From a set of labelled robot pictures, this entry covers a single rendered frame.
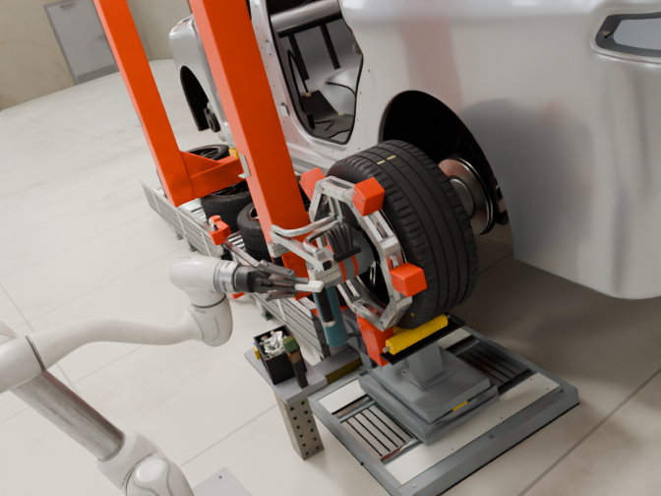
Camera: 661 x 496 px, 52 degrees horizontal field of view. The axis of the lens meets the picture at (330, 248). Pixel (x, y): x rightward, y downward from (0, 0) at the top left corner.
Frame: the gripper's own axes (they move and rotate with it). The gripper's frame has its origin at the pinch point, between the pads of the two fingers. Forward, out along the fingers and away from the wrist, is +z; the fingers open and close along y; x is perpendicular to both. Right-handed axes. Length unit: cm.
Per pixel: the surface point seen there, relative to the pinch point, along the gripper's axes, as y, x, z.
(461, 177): -18, 97, 24
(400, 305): -34, 37, 14
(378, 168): 4, 60, 3
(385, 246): -12.5, 39.1, 9.6
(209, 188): -103, 222, -170
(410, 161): 4, 66, 12
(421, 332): -58, 52, 16
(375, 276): -44, 64, -3
